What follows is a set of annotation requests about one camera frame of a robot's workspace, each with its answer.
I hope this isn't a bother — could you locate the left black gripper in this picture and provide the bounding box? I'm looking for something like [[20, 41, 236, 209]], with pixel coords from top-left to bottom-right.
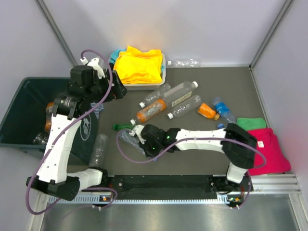
[[86, 70, 128, 103]]

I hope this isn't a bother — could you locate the clear bottle blue cap front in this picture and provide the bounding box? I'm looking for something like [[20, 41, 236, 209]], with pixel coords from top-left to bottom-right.
[[120, 130, 145, 155]]

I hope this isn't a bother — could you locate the orange bottle tall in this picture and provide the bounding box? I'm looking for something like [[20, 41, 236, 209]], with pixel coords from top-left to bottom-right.
[[130, 99, 166, 126]]

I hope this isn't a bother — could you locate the crushed green bottle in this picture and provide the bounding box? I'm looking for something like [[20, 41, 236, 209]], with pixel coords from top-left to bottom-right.
[[112, 124, 134, 131]]

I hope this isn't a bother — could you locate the orange bottle with white label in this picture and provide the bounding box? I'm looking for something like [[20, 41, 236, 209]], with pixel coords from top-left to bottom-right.
[[44, 102, 54, 133]]

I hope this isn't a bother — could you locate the large clear bottle with label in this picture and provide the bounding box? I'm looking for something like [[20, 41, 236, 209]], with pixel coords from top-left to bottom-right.
[[162, 81, 198, 108]]

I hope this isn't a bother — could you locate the clear bottle white cap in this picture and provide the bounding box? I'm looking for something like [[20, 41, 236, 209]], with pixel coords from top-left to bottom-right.
[[32, 132, 49, 145]]

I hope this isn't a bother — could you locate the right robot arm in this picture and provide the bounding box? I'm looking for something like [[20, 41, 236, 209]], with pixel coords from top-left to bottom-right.
[[134, 124, 257, 191]]

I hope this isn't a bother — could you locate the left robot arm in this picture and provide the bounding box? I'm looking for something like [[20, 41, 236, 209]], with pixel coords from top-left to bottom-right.
[[26, 65, 128, 201]]

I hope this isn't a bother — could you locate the blue cap bottle by right arm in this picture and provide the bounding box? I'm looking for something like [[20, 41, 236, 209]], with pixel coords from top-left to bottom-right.
[[212, 97, 236, 124]]

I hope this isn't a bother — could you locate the dark green plastic bin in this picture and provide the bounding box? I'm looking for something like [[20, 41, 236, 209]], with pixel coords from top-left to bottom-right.
[[0, 77, 99, 164]]

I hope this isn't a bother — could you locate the blue striped cloth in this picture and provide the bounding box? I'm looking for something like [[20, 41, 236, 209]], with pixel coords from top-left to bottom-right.
[[90, 103, 104, 119]]

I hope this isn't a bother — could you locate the teal cloth in basket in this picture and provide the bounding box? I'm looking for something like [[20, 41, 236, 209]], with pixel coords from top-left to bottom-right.
[[109, 49, 127, 64]]

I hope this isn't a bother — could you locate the clear ribbed bottle middle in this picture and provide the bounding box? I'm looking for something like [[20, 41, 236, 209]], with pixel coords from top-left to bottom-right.
[[167, 95, 202, 119]]

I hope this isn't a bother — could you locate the white plastic basket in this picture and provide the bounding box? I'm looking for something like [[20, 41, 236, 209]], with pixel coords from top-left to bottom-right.
[[108, 51, 167, 91]]

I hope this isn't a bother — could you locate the yellow cloth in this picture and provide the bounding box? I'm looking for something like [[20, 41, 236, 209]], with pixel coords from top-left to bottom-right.
[[113, 46, 163, 85]]

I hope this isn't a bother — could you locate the small orange bottle upper right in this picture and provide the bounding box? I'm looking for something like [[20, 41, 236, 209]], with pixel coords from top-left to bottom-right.
[[198, 103, 220, 121]]

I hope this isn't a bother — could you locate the green cloth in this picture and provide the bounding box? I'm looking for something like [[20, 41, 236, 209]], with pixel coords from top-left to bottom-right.
[[237, 118, 267, 130]]

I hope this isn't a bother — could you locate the magenta cloth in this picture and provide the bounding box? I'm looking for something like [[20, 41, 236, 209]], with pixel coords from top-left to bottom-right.
[[248, 128, 291, 176]]

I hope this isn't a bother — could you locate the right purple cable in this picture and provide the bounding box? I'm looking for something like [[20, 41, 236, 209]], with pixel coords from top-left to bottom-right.
[[116, 128, 267, 209]]

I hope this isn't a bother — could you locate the purple cable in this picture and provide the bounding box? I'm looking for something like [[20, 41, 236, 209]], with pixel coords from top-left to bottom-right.
[[116, 128, 267, 209], [25, 49, 118, 215]]

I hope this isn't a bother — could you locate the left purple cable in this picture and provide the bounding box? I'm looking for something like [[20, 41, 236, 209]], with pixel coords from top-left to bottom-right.
[[25, 49, 118, 215]]

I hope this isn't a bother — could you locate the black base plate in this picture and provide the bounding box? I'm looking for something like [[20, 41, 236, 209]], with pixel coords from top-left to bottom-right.
[[81, 174, 255, 193]]

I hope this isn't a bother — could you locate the grey cable duct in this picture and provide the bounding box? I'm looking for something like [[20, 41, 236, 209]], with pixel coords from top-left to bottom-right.
[[58, 192, 229, 205]]

